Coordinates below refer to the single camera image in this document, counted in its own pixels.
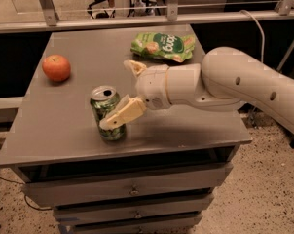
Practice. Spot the metal railing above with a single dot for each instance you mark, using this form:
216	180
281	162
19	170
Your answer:
59	15

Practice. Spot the middle grey drawer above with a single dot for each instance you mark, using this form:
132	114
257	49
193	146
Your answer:
135	209

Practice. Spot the black office chair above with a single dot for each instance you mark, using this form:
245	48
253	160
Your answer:
100	0

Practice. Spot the top grey drawer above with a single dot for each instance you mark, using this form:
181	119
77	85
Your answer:
99	188

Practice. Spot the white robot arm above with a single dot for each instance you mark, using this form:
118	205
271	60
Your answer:
225	80

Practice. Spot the grey drawer cabinet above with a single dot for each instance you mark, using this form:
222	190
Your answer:
55	137

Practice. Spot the grey drawer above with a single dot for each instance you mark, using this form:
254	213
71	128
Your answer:
99	188
135	209
144	225

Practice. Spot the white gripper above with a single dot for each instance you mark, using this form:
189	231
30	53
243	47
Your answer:
151	88

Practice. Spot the green chip bag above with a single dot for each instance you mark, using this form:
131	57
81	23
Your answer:
156	45

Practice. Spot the red apple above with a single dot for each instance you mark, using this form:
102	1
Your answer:
56	67

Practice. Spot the bottom grey drawer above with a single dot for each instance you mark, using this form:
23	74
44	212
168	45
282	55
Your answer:
144	225

